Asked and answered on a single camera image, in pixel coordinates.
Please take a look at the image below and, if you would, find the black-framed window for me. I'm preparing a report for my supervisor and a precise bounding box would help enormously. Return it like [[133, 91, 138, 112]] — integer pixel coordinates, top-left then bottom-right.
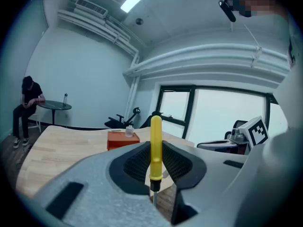
[[157, 85, 288, 146]]

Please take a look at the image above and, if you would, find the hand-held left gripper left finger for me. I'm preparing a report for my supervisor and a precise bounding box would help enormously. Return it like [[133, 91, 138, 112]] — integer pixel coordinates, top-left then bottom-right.
[[30, 140, 172, 227]]

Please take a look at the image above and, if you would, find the black head-mounted camera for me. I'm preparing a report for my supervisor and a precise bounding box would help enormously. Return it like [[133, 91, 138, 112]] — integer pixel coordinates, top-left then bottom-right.
[[218, 0, 237, 23]]

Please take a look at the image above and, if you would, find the yellow small object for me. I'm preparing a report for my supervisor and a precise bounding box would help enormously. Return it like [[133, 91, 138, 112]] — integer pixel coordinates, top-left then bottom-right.
[[149, 115, 164, 208]]

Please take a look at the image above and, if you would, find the round black table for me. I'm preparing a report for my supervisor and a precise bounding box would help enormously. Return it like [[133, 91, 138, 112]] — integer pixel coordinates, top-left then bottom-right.
[[37, 100, 72, 126]]

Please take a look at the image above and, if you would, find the white air conditioner vent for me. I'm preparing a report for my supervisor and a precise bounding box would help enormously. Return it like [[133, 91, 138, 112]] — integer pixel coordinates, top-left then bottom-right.
[[74, 0, 109, 18]]

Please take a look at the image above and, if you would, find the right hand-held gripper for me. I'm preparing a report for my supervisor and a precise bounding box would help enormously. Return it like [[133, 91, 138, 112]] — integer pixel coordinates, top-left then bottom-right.
[[196, 115, 270, 156]]

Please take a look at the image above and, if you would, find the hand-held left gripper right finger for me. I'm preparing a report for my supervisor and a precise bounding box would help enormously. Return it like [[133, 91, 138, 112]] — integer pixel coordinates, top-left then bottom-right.
[[162, 140, 251, 227]]

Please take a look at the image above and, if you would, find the white ceiling pipe bundle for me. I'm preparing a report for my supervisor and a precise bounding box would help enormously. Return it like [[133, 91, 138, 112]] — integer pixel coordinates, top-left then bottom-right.
[[122, 43, 291, 86], [57, 8, 147, 63]]

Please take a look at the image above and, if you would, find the white stool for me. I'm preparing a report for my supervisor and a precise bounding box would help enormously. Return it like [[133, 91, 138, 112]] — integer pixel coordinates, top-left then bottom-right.
[[27, 112, 42, 133]]

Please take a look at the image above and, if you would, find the person's white t-shirt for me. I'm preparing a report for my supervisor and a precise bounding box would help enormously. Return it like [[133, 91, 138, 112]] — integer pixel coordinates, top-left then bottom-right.
[[247, 13, 303, 227]]

